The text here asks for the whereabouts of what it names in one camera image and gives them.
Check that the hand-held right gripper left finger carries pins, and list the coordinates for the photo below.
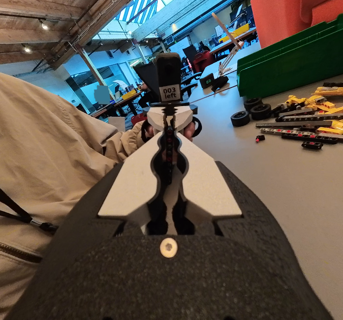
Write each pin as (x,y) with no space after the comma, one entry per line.
(128,191)

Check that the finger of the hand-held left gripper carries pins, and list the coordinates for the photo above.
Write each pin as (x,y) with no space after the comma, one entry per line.
(155,117)
(183,116)

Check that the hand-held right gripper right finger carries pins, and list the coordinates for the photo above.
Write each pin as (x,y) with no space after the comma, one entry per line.
(211,191)

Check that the black toy beam red pins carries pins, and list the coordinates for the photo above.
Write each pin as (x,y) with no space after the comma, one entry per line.
(169,148)

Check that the white jointed desk lamp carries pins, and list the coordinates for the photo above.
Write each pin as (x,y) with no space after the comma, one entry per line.
(227,54)

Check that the grey desk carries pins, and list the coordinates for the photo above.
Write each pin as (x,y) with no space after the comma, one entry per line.
(281,191)

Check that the person's left hand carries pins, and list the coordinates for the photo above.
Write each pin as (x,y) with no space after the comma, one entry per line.
(189,132)

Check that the black tilted panel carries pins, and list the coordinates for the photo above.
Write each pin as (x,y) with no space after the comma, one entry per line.
(146,73)

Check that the black office chair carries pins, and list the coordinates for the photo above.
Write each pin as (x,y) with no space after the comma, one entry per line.
(190,81)

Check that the yellow storage bin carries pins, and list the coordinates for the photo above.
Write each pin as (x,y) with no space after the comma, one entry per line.
(235,33)
(129,94)

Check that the white table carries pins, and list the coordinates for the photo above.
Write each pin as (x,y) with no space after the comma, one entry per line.
(209,92)

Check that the red office chair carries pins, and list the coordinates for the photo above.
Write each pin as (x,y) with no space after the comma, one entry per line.
(202,58)

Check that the black box green display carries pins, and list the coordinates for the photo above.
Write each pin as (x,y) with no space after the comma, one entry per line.
(206,81)

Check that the black toy tire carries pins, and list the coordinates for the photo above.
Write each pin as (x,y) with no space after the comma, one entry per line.
(260,111)
(253,103)
(240,118)

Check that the black toy connector red pin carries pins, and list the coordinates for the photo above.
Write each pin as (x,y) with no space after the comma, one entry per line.
(260,138)

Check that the person's beige jacket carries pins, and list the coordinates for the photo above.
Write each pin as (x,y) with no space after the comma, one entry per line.
(40,151)

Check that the dark green bin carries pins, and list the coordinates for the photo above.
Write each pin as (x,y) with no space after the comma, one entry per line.
(289,68)

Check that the yellow toy car section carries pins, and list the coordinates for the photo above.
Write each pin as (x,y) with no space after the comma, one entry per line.
(308,121)

